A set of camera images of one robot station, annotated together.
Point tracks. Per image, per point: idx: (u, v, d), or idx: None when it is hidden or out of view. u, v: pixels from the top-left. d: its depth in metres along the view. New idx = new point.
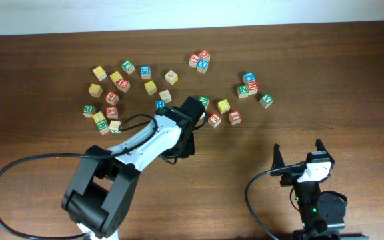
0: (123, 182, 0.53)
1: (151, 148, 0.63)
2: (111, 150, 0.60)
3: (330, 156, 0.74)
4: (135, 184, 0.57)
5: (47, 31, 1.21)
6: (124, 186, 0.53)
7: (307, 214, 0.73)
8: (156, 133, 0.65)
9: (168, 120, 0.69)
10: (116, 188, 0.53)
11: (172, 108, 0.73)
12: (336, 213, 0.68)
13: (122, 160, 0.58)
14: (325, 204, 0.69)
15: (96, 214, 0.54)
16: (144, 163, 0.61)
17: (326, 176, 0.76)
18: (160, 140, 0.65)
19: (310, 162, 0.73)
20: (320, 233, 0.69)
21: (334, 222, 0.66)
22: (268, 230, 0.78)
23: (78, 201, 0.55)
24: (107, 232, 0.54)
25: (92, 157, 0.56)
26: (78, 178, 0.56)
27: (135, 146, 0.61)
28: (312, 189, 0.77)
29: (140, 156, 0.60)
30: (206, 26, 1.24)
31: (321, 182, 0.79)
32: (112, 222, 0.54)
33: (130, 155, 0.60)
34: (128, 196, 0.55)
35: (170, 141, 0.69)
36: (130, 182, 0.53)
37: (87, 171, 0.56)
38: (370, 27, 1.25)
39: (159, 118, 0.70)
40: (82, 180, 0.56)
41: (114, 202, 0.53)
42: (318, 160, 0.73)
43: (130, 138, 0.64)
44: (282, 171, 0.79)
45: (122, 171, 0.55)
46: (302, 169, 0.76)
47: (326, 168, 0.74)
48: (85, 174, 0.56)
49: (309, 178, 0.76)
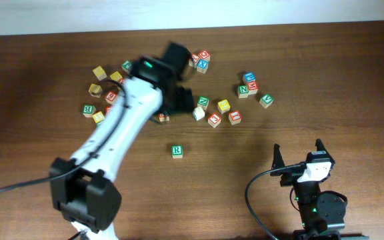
0: (94, 195, 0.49)
1: (120, 134, 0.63)
2: (76, 158, 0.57)
3: (330, 156, 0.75)
4: (112, 185, 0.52)
5: (47, 31, 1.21)
6: (98, 199, 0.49)
7: (307, 213, 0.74)
8: (127, 111, 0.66)
9: (143, 86, 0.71)
10: (92, 198, 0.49)
11: (148, 62, 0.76)
12: (335, 213, 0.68)
13: (90, 168, 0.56)
14: (326, 204, 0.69)
15: (88, 219, 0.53)
16: (117, 154, 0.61)
17: (326, 176, 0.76)
18: (134, 114, 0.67)
19: (310, 162, 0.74)
20: (320, 232, 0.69)
21: (334, 222, 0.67)
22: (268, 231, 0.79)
23: (67, 210, 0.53)
24: (104, 227, 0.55)
25: (58, 177, 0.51)
26: (54, 192, 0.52)
27: (102, 145, 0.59)
28: (313, 189, 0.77)
29: (109, 153, 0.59)
30: (206, 26, 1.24)
31: (321, 182, 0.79)
32: (106, 220, 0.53)
33: (98, 157, 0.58)
34: (110, 198, 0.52)
35: (152, 103, 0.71)
36: (102, 191, 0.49)
37: (59, 188, 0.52)
38: (371, 26, 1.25)
39: (131, 85, 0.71)
40: (58, 195, 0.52)
41: (98, 210, 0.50)
42: (318, 160, 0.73)
43: (95, 133, 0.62)
44: (282, 171, 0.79)
45: (90, 183, 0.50)
46: (303, 169, 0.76)
47: (326, 168, 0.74)
48: (58, 192, 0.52)
49: (310, 178, 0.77)
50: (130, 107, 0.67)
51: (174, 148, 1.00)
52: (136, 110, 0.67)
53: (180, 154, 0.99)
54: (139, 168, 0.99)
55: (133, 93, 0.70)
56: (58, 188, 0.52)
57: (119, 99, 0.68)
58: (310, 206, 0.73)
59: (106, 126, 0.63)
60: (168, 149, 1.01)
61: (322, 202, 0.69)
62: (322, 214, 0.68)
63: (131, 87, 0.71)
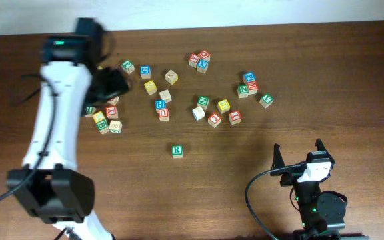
0: (62, 186, 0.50)
1: (62, 122, 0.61)
2: (28, 164, 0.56)
3: (330, 156, 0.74)
4: (75, 172, 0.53)
5: (46, 31, 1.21)
6: (68, 188, 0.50)
7: (307, 213, 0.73)
8: (59, 99, 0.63)
9: (64, 66, 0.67)
10: (62, 193, 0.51)
11: (58, 42, 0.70)
12: (336, 213, 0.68)
13: (45, 166, 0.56)
14: (326, 204, 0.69)
15: (69, 210, 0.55)
16: (68, 142, 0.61)
17: (326, 176, 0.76)
18: (67, 99, 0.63)
19: (310, 162, 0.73)
20: (321, 232, 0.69)
21: (334, 222, 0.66)
22: (268, 231, 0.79)
23: (44, 212, 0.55)
24: (86, 212, 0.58)
25: (20, 187, 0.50)
26: (24, 201, 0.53)
27: (47, 140, 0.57)
28: (312, 189, 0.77)
29: (58, 144, 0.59)
30: (206, 25, 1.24)
31: (321, 182, 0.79)
32: (84, 206, 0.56)
33: (48, 154, 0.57)
34: (78, 184, 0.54)
35: (79, 82, 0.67)
36: (68, 181, 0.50)
37: (28, 196, 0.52)
38: (370, 26, 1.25)
39: (48, 72, 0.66)
40: (30, 202, 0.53)
41: (70, 200, 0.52)
42: (318, 160, 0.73)
43: (36, 132, 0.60)
44: (282, 171, 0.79)
45: (53, 178, 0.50)
46: (303, 169, 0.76)
47: (326, 168, 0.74)
48: (28, 198, 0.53)
49: (310, 178, 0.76)
50: (61, 92, 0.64)
51: (174, 148, 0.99)
52: (66, 95, 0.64)
53: (180, 154, 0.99)
54: (139, 168, 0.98)
55: (56, 78, 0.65)
56: (26, 196, 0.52)
57: (46, 90, 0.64)
58: (310, 206, 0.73)
59: (46, 120, 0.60)
60: (168, 149, 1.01)
61: (322, 201, 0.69)
62: (323, 213, 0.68)
63: (52, 72, 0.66)
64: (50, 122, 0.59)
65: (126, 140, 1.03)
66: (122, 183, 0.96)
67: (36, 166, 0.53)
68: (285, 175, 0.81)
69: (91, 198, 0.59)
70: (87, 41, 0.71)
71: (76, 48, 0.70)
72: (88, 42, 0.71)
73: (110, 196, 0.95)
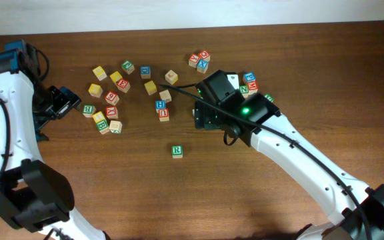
0: (32, 176, 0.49)
1: (18, 125, 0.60)
2: None
3: (214, 72, 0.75)
4: (44, 164, 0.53)
5: (46, 31, 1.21)
6: (39, 178, 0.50)
7: (252, 144, 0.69)
8: (8, 104, 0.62)
9: (4, 79, 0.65)
10: (37, 186, 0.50)
11: None
12: (362, 202, 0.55)
13: (14, 166, 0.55)
14: (224, 85, 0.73)
15: (50, 210, 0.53)
16: (31, 140, 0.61)
17: (215, 79, 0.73)
18: (15, 104, 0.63)
19: (214, 81, 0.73)
20: (237, 130, 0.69)
21: (336, 194, 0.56)
22: (277, 140, 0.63)
23: (24, 218, 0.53)
24: (69, 207, 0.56)
25: None
26: (0, 208, 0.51)
27: (8, 142, 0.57)
28: (262, 112, 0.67)
29: (21, 144, 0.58)
30: (205, 26, 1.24)
31: (215, 81, 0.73)
32: (64, 200, 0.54)
33: (14, 153, 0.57)
34: (52, 177, 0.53)
35: (24, 88, 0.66)
36: (38, 171, 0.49)
37: (3, 201, 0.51)
38: (370, 27, 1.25)
39: None
40: (4, 207, 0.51)
41: (48, 194, 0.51)
42: (215, 78, 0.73)
43: None
44: (270, 112, 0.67)
45: (22, 171, 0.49)
46: (228, 92, 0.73)
47: (219, 82, 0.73)
48: (3, 202, 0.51)
49: (295, 130, 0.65)
50: (8, 96, 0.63)
51: (174, 148, 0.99)
52: (16, 99, 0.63)
53: (180, 154, 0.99)
54: (139, 168, 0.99)
55: (0, 89, 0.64)
56: (1, 202, 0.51)
57: None
58: (224, 98, 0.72)
59: (0, 124, 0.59)
60: (168, 150, 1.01)
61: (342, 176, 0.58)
62: (273, 143, 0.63)
63: None
64: (8, 125, 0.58)
65: (126, 140, 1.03)
66: (122, 183, 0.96)
67: (3, 166, 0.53)
68: (265, 115, 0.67)
69: (70, 192, 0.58)
70: (19, 52, 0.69)
71: (12, 60, 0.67)
72: (20, 53, 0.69)
73: (111, 196, 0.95)
